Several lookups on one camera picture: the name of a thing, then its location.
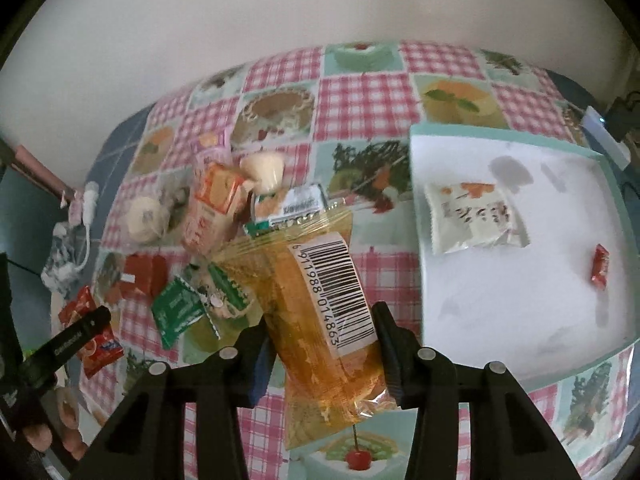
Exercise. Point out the white tray with teal rim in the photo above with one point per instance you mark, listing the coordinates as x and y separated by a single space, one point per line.
500 310

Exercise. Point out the clear packet with green print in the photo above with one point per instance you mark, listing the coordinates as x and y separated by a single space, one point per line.
227 290

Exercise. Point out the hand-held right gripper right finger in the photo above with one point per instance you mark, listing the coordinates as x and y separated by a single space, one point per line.
387 345

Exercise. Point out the pink tube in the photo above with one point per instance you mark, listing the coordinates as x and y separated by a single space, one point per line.
73 207

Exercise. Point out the brick red packet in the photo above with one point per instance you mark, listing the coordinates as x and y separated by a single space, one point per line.
145 270

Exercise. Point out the pink checkered printed tablecloth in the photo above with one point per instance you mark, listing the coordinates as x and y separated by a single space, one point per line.
360 110

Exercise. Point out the red snack packet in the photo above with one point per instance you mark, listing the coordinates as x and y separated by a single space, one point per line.
100 355

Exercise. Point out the orange clear snack packet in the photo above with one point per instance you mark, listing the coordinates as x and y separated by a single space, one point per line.
300 385

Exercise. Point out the brown wooden frame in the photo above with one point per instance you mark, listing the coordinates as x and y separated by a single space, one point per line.
40 167

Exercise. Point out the person's left hand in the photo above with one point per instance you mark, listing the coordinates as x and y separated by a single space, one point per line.
70 410

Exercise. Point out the dark teal panel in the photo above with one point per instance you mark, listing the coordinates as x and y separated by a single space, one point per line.
25 230

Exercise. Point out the white box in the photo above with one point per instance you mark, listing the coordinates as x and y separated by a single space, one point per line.
597 127

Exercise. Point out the green and white packet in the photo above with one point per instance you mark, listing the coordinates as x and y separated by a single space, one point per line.
290 205

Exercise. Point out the red wrapped candy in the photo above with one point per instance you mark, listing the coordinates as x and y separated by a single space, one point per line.
600 265

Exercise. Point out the white jelly cup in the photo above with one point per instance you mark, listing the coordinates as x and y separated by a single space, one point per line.
262 170

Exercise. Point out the white snack packet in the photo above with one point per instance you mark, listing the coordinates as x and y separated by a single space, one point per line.
470 220

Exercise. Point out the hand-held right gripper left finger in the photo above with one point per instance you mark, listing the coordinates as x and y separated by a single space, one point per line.
261 375

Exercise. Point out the black device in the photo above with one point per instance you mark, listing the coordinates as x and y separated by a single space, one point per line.
625 115

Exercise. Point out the pink snack packet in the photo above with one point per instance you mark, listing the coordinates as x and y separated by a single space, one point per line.
205 230

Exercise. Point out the round bun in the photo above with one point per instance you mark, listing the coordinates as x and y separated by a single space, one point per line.
142 217

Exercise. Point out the blue and white printed bag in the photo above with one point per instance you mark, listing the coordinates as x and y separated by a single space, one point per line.
60 265

